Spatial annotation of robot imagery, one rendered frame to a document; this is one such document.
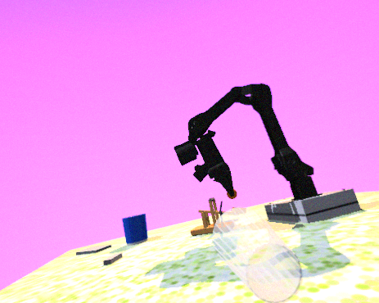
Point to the blue mug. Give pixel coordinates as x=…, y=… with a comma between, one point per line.
x=135, y=229

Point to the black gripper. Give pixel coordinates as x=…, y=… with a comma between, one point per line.
x=220, y=170

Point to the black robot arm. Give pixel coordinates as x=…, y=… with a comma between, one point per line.
x=285, y=161

